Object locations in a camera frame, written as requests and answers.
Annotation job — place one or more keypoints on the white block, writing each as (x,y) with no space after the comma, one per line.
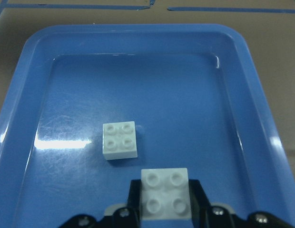
(165,194)
(119,141)

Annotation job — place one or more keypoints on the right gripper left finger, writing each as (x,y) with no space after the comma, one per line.
(134,204)

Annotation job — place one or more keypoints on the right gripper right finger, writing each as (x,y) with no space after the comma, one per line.
(198,202)

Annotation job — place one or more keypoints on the blue plastic tray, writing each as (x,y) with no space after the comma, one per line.
(192,91)

